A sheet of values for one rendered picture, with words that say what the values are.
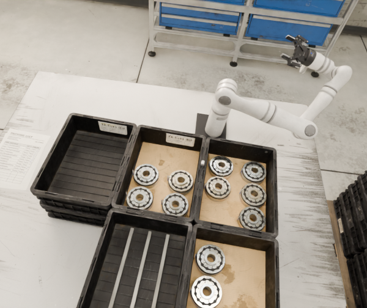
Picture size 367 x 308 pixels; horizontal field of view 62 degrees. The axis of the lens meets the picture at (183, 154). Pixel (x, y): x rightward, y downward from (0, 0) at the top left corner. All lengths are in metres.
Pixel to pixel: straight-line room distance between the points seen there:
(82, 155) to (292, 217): 0.96
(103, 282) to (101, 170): 0.45
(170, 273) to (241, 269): 0.25
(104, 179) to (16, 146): 0.54
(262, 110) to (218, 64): 1.84
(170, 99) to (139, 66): 1.38
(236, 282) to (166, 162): 0.55
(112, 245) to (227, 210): 0.46
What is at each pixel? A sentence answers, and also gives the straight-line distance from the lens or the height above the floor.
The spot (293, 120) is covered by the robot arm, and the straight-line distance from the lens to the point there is 1.47.
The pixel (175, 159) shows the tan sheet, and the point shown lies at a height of 0.83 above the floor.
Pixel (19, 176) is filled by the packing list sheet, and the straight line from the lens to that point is 1.56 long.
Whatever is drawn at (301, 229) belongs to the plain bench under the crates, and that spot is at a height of 0.70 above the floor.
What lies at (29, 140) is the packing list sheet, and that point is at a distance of 1.67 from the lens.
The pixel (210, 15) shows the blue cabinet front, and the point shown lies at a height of 0.48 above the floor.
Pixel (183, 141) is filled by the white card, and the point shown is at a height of 0.88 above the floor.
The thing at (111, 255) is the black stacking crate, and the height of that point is 0.83.
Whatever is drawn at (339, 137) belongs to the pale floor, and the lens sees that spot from 2.93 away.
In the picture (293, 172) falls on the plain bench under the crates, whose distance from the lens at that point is 1.60.
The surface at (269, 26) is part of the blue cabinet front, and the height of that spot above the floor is 0.45.
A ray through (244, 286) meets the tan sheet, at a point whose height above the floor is 0.83.
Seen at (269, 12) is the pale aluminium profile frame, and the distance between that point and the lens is 2.93.
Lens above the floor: 1.93
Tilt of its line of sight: 54 degrees down
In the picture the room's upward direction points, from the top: 7 degrees clockwise
